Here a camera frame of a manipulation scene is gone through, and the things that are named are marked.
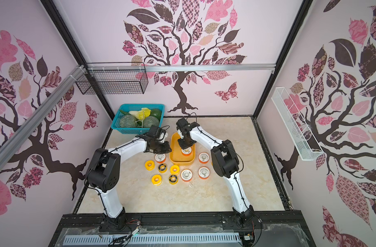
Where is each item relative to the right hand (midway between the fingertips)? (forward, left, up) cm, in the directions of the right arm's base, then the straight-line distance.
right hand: (185, 146), depth 97 cm
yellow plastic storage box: (-5, +6, -5) cm, 10 cm away
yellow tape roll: (-11, +22, -4) cm, 25 cm away
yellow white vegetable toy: (+27, +34, +3) cm, 43 cm away
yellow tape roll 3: (-20, +17, -5) cm, 27 cm away
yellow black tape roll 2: (-20, +7, -5) cm, 22 cm away
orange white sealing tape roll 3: (-6, -12, -4) cm, 14 cm away
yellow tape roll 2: (-12, +7, -4) cm, 15 cm away
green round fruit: (+27, +22, +5) cm, 35 cm away
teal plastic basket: (+18, +50, +3) cm, 53 cm away
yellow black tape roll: (-13, +15, -5) cm, 20 cm away
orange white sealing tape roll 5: (-16, -11, -5) cm, 20 cm away
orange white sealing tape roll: (-2, -1, -3) cm, 4 cm away
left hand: (-4, +10, 0) cm, 11 cm away
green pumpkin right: (+17, +26, +6) cm, 31 cm away
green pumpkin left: (+17, +39, +7) cm, 44 cm away
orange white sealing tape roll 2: (-6, +16, -4) cm, 18 cm away
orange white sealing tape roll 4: (-17, -1, -5) cm, 18 cm away
